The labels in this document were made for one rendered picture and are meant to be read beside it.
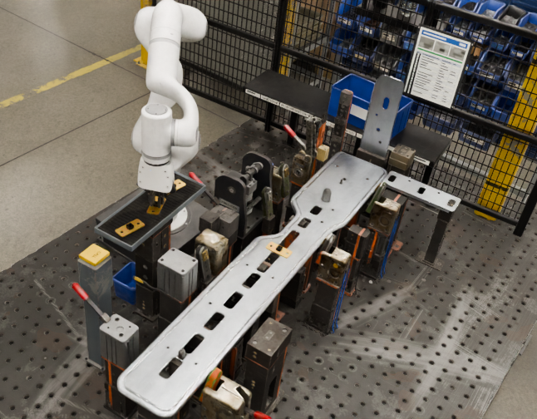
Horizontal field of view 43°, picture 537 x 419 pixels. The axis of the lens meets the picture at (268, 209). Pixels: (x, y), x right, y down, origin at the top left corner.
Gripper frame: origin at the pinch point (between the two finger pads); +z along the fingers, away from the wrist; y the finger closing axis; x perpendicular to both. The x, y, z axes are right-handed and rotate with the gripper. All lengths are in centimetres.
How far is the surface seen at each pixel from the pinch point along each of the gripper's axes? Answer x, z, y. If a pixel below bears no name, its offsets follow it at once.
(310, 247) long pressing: 13, 19, 49
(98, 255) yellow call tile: -25.5, 2.5, -8.7
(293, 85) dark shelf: 115, 16, 28
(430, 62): 101, -13, 82
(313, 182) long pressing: 49, 19, 45
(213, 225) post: 5.3, 10.6, 17.0
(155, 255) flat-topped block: -5.3, 18.2, 1.2
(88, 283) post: -28.5, 11.4, -11.0
